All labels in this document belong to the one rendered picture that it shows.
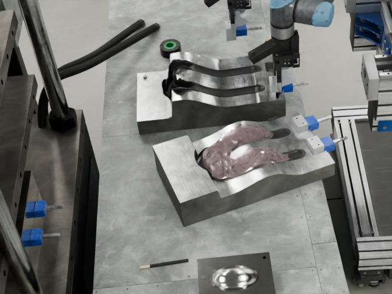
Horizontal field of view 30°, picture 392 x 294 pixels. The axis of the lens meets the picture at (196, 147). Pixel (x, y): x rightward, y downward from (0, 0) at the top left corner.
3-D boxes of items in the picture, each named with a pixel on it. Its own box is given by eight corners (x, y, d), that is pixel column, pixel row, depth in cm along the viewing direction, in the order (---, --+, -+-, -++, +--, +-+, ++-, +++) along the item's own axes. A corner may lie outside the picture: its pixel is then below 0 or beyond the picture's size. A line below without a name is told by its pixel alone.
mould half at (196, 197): (297, 123, 245) (297, 99, 238) (334, 175, 227) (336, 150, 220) (157, 170, 236) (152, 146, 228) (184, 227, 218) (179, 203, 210)
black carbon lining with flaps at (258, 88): (260, 68, 257) (259, 46, 251) (266, 98, 246) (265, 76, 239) (162, 79, 258) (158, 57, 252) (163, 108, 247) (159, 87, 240)
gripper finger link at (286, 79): (296, 94, 241) (294, 68, 237) (277, 96, 241) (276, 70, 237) (294, 90, 244) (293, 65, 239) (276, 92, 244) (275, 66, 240)
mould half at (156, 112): (275, 71, 266) (275, 41, 257) (286, 119, 248) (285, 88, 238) (139, 86, 268) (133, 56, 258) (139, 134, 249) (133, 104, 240)
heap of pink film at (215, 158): (269, 128, 237) (269, 109, 231) (293, 163, 224) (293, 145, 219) (195, 152, 232) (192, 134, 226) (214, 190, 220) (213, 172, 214)
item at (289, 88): (307, 84, 250) (307, 72, 246) (309, 94, 246) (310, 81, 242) (269, 88, 250) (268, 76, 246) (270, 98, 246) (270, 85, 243)
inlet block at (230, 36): (261, 29, 268) (261, 17, 264) (262, 37, 265) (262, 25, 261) (225, 33, 268) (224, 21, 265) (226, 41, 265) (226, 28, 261)
